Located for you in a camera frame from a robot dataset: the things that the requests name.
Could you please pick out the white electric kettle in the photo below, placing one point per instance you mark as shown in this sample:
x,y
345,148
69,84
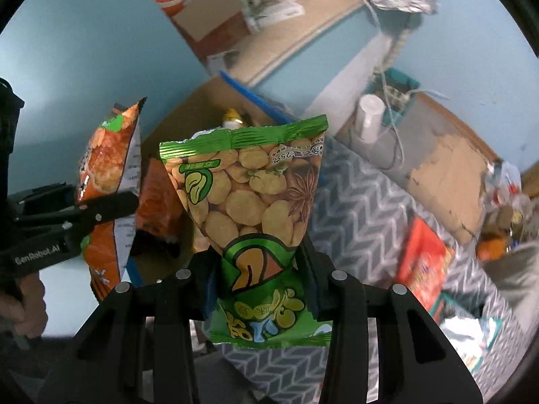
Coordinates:
x,y
369,118

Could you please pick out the brown cardboard box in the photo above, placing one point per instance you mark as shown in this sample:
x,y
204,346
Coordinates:
x,y
210,21

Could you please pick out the flat white carton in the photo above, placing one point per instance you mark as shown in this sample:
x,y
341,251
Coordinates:
x,y
278,11

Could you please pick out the orange cracker snack bag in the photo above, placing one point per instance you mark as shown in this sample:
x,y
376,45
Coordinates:
x,y
109,160

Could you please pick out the teal storage box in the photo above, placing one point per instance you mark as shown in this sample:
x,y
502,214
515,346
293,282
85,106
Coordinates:
x,y
404,82

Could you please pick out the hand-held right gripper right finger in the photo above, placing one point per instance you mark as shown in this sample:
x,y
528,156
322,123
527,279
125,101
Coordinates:
x,y
320,290

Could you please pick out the orange red snack bag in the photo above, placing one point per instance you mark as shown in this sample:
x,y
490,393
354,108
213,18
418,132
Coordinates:
x,y
158,202

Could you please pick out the white power strip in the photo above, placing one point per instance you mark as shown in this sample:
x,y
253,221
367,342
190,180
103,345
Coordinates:
x,y
393,94

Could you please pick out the orange drink bottle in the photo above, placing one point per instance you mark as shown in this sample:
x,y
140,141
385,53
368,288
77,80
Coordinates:
x,y
492,248

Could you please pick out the clear plastic bag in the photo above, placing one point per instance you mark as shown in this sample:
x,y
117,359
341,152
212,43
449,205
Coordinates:
x,y
505,189

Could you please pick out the large red snack bag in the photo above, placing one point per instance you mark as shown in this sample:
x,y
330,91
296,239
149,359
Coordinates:
x,y
421,261

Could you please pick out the person's left hand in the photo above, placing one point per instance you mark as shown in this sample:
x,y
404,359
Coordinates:
x,y
29,307

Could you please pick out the silver teal snack packet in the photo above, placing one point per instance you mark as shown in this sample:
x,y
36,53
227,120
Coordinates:
x,y
467,332

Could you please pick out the yellow snack packet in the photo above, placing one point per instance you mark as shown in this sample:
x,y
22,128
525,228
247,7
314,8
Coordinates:
x,y
233,118

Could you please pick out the green bean snack bag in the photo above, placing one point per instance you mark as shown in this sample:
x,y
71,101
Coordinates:
x,y
252,185

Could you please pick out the blue cardboard box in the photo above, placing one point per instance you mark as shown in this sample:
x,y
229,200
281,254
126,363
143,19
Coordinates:
x,y
202,109

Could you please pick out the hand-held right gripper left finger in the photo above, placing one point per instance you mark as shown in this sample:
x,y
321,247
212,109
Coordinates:
x,y
202,286

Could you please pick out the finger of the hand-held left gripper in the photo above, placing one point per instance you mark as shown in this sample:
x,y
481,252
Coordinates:
x,y
156,244
107,212

